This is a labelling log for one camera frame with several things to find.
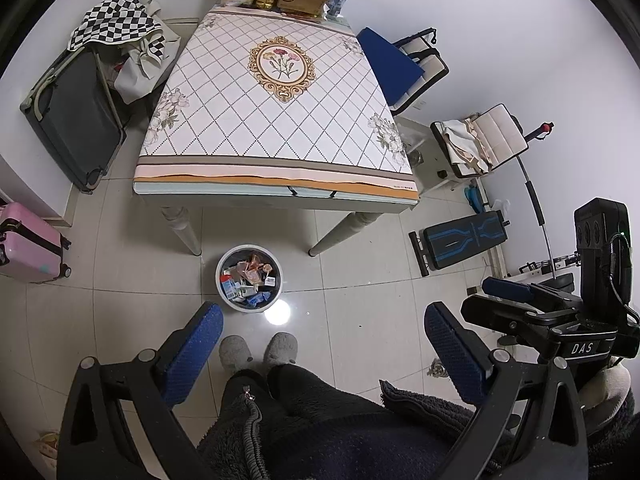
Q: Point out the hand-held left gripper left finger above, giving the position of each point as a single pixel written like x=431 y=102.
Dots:
x=200 y=345

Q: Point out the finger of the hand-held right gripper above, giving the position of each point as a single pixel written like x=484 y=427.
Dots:
x=505 y=287
x=500 y=312

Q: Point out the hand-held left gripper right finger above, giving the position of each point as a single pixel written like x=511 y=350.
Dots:
x=450 y=345

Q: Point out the round grey trash bin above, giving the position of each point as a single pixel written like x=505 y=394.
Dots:
x=222 y=305

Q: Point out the crumpled floor scrap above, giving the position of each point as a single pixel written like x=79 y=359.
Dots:
x=436 y=370

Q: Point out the grey fluffy slipper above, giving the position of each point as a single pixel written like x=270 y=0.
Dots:
x=235 y=352
x=280 y=349

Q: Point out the black blue exercise bench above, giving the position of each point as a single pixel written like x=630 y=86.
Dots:
x=460 y=240

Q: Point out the pile of discarded packets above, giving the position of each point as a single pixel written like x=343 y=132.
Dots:
x=250 y=280

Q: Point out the fitness pole with red grip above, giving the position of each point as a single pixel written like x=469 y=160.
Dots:
x=535 y=200

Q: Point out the small blue object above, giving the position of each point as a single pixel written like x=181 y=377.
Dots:
x=473 y=199

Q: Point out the white-legged dining table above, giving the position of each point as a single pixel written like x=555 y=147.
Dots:
x=181 y=230

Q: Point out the white low cabinet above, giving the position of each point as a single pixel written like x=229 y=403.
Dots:
x=430 y=175

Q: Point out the person in dark clothes, slippers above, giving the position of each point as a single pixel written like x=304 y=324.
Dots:
x=340 y=435

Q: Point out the beige cloth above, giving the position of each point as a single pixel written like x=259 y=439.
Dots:
x=462 y=145

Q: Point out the black framed beige chair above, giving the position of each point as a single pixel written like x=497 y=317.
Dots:
x=430 y=65
x=502 y=132

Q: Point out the pink suitcase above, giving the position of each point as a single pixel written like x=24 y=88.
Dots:
x=27 y=240

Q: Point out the blue seat cushion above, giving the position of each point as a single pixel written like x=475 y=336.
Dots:
x=390 y=65

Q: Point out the dark grey suitcase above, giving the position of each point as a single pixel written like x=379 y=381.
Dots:
x=75 y=115

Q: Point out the beige tote bag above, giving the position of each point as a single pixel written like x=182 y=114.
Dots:
x=142 y=70

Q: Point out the clear water bottle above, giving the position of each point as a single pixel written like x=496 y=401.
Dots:
x=337 y=0

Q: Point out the black white checkered cloth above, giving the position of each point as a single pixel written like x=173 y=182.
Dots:
x=115 y=20

